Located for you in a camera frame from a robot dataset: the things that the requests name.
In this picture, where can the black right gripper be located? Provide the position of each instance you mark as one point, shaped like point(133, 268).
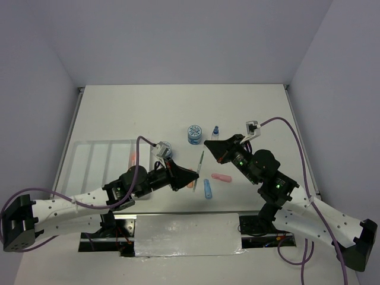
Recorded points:
point(222, 149)

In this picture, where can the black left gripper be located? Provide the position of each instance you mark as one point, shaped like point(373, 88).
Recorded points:
point(179, 177)

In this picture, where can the green pen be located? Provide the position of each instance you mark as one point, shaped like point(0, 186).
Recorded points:
point(198, 171)

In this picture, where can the orange highlighter pen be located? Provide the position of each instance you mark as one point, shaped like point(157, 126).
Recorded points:
point(133, 159)

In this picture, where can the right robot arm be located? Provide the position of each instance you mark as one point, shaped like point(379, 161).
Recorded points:
point(288, 207)

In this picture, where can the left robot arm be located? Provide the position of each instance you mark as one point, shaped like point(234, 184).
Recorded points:
point(24, 219)

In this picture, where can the orange translucent case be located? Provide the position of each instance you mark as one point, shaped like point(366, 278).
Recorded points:
point(190, 185)

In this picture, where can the small clear spray bottle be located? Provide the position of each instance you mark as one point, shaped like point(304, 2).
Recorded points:
point(215, 133)

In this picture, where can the pink translucent case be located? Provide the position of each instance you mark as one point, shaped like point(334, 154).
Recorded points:
point(220, 177)

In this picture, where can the blue slime jar near tray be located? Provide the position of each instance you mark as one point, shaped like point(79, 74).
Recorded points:
point(168, 153)

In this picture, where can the blue slime jar far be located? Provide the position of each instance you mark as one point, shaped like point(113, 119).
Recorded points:
point(194, 134)

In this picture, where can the blue translucent case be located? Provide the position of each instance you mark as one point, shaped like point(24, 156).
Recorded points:
point(207, 189)

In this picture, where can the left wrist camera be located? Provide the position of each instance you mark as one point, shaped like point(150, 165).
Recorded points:
point(159, 150)

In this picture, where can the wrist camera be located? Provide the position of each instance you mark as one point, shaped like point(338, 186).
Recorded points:
point(253, 130)
point(159, 150)

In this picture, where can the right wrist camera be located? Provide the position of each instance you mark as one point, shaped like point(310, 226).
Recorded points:
point(253, 130)

